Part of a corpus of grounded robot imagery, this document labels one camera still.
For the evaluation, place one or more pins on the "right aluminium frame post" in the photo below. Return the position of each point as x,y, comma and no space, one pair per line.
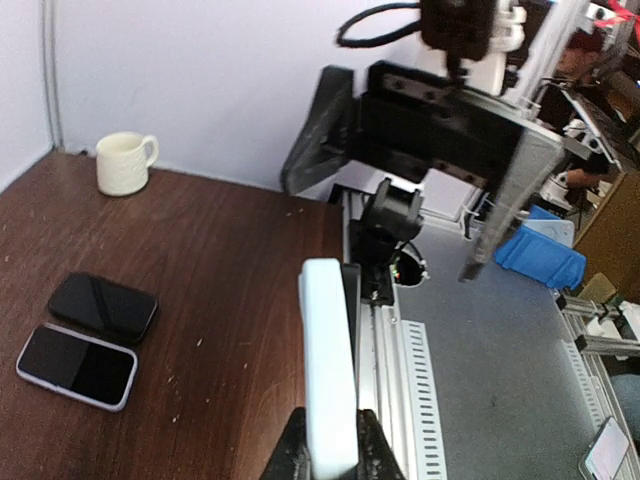
50,78

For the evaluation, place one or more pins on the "front aluminium rail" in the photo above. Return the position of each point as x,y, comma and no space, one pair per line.
479,379

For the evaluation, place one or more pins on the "phone on outside bench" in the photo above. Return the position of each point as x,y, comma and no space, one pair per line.
606,453

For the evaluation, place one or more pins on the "light blue phone case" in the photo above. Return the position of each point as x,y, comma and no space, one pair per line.
331,403

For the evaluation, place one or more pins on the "blue plastic part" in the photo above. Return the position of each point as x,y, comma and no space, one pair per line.
542,249

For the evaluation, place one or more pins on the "black smartphone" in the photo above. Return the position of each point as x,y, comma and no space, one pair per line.
75,365

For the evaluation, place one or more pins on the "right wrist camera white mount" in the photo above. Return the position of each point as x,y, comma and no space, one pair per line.
474,39

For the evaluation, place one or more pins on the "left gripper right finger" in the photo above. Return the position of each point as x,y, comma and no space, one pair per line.
376,459

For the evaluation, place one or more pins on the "right circuit board with leds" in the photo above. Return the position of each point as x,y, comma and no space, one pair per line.
409,270

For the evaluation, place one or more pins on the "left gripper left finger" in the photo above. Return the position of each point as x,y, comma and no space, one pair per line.
290,458

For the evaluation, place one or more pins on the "lavender phone case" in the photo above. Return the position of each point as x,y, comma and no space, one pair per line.
125,395

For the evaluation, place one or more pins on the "cream ribbed mug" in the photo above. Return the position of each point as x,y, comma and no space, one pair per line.
123,162

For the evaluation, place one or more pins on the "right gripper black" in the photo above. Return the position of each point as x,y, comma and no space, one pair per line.
408,122

